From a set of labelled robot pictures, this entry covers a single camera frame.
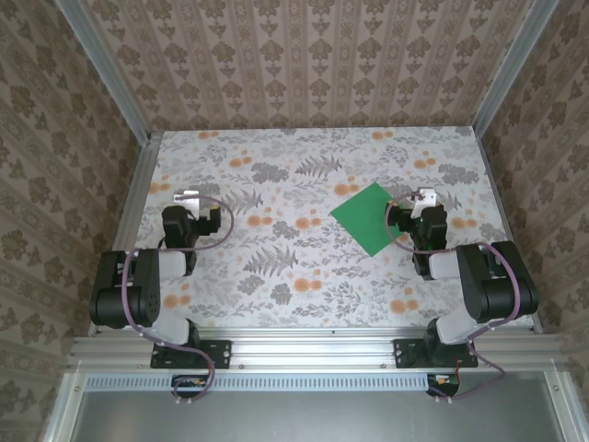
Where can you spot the green paper sheet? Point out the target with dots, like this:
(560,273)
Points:
(363,216)

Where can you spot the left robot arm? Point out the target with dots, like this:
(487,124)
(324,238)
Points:
(124,290)

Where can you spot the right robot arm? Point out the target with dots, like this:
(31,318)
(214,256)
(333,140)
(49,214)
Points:
(497,285)

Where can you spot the floral table cover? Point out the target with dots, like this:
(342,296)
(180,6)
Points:
(294,152)

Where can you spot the small black connector module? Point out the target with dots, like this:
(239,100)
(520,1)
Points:
(184,391)
(448,389)

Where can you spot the grey metal panel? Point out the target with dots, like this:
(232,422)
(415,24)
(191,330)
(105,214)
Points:
(299,419)

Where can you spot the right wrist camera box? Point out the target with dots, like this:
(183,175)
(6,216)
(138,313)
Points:
(427,195)

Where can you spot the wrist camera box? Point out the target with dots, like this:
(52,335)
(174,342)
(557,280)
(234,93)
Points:
(427,195)
(193,193)

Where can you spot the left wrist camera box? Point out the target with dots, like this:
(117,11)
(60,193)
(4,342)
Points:
(193,193)

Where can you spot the aluminium side rail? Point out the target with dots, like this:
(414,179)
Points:
(504,221)
(138,193)

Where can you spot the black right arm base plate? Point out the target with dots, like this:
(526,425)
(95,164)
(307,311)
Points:
(407,354)

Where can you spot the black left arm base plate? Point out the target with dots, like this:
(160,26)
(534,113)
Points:
(221,354)

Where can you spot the long aluminium mounting rail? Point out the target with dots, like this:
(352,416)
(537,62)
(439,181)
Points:
(313,350)

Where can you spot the aluminium frame post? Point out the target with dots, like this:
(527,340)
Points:
(511,69)
(106,73)

